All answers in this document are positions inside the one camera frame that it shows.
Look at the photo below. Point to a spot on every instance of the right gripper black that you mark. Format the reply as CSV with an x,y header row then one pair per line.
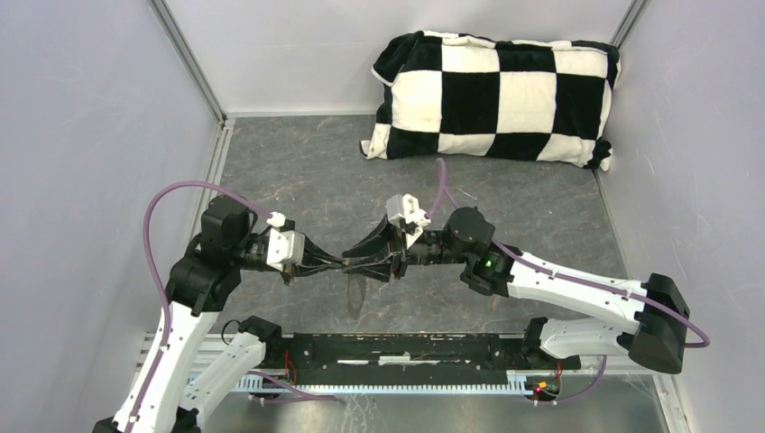
x,y
382,270

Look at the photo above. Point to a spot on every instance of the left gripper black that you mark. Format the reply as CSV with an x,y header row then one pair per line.
x,y
310,262

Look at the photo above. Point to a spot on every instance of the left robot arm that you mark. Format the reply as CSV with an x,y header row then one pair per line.
x,y
164,398

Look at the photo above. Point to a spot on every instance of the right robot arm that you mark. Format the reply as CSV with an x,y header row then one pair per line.
x,y
644,320

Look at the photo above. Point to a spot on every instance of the left base circuit board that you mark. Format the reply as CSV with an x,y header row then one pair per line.
x,y
276,381

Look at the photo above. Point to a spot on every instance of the base circuit board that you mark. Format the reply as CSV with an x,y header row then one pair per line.
x,y
547,390
276,381

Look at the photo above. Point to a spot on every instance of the black white checkered pillow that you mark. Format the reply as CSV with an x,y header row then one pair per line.
x,y
456,93

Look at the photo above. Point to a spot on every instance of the right base circuit board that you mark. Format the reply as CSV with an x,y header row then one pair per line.
x,y
547,390

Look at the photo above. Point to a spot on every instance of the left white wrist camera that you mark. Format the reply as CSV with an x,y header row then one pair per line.
x,y
286,246

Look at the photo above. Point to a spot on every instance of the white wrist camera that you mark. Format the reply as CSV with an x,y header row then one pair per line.
x,y
404,212
286,246

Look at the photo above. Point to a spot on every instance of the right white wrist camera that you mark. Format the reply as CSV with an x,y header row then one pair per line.
x,y
404,212

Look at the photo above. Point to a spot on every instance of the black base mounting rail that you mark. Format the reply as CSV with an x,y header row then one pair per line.
x,y
407,359

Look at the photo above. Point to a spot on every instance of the white toothed cable strip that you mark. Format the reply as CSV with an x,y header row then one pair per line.
x,y
515,385

